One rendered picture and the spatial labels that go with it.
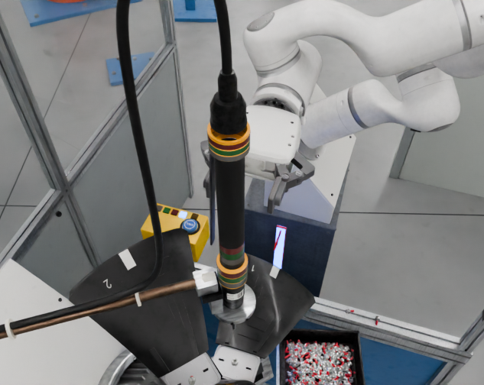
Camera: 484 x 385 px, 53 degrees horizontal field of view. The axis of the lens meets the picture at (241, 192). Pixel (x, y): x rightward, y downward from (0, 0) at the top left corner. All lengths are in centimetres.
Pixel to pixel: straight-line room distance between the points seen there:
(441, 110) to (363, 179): 178
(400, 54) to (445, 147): 210
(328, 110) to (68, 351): 85
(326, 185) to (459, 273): 140
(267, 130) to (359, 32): 19
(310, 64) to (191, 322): 48
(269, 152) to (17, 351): 59
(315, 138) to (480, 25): 70
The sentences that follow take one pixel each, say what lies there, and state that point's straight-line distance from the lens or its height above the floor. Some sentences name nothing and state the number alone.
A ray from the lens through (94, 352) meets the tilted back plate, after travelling 107.
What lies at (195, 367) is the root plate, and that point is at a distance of 92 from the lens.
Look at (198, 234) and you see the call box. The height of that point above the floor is 107.
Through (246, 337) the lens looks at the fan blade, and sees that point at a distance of 103.
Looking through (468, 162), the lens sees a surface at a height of 24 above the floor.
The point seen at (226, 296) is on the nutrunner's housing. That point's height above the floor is 148.
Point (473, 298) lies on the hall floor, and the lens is 267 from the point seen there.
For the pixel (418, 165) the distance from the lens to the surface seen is 294.
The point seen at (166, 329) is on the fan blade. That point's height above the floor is 133.
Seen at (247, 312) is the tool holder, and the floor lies 144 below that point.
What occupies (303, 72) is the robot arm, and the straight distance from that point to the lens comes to 78.
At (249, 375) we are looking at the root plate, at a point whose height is 119.
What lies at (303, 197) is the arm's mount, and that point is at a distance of 146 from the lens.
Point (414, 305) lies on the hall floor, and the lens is 254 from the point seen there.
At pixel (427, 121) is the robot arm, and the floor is 137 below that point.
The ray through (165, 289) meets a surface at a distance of 69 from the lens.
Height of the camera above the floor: 213
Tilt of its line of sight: 49 degrees down
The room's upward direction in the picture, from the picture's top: straight up
